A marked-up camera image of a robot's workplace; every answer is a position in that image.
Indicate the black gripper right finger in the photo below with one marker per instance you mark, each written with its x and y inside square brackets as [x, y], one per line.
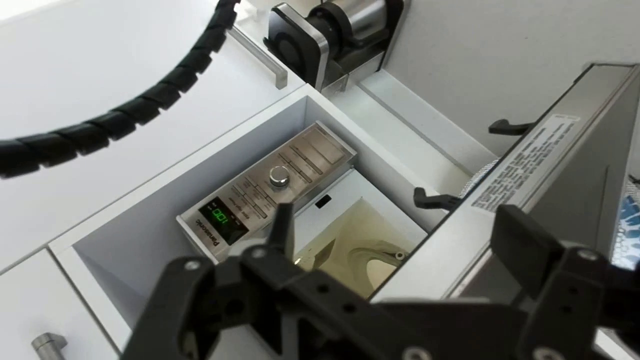
[575, 288]

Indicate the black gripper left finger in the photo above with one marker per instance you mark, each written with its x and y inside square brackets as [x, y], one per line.
[297, 312]

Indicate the white plate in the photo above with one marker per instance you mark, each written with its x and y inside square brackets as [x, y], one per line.
[374, 266]

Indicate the blue patterned decorative plate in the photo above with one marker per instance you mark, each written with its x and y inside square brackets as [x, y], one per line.
[626, 242]

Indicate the white upper cabinet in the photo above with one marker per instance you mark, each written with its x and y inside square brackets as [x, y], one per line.
[82, 242]

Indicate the black steel coffee maker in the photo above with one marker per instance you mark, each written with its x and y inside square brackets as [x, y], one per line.
[335, 39]

